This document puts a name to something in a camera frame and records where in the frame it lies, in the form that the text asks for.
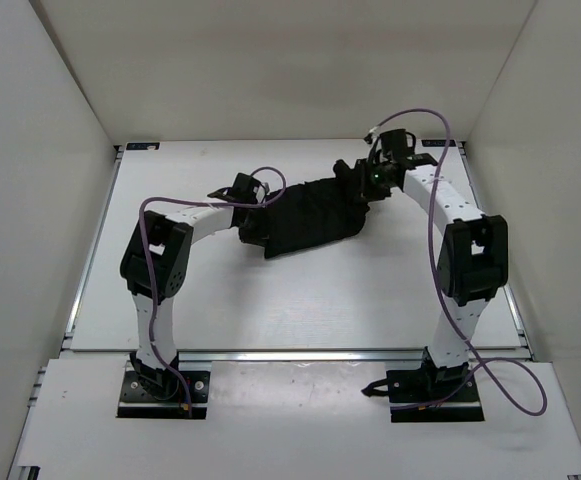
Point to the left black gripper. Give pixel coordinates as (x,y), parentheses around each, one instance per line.
(251,238)

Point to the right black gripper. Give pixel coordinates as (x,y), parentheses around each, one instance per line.
(363,169)

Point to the black pleated skirt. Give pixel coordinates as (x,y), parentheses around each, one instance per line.
(309,215)

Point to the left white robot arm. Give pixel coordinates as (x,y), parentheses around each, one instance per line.
(155,262)

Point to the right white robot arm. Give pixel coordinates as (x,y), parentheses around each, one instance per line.
(470,265)

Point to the right corner label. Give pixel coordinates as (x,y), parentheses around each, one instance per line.
(437,143)

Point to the corner label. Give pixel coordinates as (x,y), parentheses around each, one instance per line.
(437,143)
(142,146)

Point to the left corner label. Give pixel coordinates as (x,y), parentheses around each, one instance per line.
(142,146)

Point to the aluminium rail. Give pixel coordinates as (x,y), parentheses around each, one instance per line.
(303,355)

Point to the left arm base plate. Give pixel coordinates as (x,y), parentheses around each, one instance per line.
(138,399)

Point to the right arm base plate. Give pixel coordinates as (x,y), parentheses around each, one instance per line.
(414,399)

